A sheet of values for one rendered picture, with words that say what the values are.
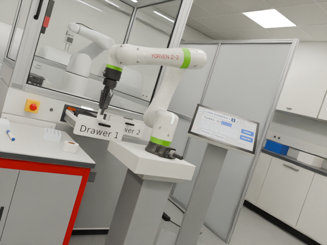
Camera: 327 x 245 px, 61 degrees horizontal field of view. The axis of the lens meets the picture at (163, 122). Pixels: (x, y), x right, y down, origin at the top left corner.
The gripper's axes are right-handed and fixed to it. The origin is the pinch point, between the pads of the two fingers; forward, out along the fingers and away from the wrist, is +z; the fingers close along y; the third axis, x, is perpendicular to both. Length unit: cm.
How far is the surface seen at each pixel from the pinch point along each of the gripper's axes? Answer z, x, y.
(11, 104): 10, -40, -33
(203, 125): -9, 88, -12
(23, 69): -11, -39, -33
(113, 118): 4.5, 22.9, -30.9
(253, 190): 67, 298, -93
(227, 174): 35, 170, -41
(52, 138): 18.2, -21.5, -1.0
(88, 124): 7.0, -4.9, -1.1
